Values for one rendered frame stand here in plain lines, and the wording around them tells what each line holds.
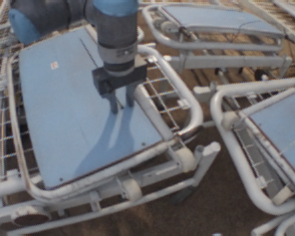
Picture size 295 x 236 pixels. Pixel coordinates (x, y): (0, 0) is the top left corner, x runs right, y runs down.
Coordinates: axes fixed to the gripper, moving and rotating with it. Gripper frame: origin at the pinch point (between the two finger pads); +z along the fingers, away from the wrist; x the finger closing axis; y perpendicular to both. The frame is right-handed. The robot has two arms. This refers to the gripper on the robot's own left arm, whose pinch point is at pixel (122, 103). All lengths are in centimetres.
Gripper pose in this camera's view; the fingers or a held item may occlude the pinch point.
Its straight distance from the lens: 65.8
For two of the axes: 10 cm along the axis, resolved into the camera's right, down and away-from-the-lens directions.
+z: -0.2, 6.1, 7.9
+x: 8.7, -3.7, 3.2
